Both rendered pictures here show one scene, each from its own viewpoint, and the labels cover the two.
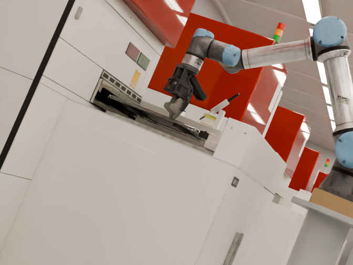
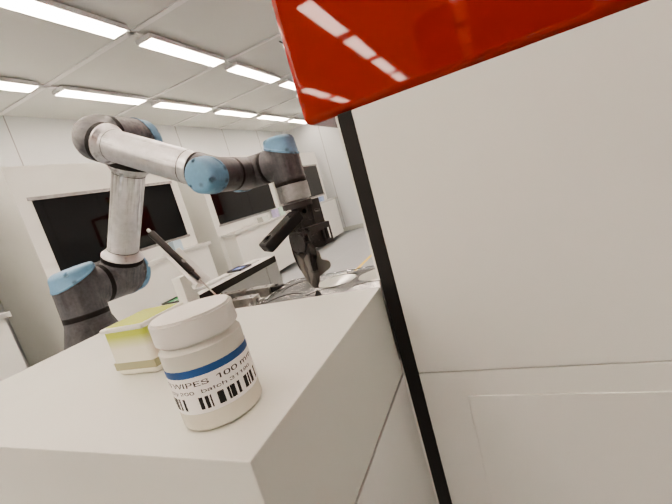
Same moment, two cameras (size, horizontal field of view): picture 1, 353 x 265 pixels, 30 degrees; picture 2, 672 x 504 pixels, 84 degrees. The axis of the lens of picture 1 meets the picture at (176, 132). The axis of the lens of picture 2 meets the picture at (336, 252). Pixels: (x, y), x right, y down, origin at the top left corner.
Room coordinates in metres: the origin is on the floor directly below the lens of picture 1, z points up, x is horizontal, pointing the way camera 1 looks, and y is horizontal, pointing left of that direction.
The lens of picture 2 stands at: (3.36, 0.20, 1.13)
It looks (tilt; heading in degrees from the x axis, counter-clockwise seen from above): 10 degrees down; 186
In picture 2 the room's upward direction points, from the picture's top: 16 degrees counter-clockwise
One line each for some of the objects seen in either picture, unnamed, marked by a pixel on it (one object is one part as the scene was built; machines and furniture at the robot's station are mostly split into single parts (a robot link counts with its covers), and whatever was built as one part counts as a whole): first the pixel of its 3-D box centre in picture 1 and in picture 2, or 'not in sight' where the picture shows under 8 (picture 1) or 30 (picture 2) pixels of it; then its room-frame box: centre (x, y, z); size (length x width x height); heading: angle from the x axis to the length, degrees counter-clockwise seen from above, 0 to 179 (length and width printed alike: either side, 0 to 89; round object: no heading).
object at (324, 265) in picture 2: (169, 107); (320, 268); (2.48, 0.06, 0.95); 0.06 x 0.03 x 0.09; 129
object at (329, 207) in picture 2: not in sight; (298, 203); (-4.72, -1.13, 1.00); 1.80 x 1.08 x 2.00; 161
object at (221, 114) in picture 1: (217, 113); (191, 283); (2.73, -0.13, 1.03); 0.06 x 0.04 x 0.13; 71
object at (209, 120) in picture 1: (210, 123); (151, 338); (2.90, -0.12, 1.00); 0.07 x 0.07 x 0.07; 74
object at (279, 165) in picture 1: (209, 148); (161, 403); (2.87, -0.16, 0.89); 0.62 x 0.35 x 0.14; 71
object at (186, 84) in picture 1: (182, 82); (306, 225); (2.46, 0.05, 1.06); 0.09 x 0.08 x 0.12; 129
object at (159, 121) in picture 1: (165, 122); (322, 296); (2.54, 0.05, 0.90); 0.34 x 0.34 x 0.01; 71
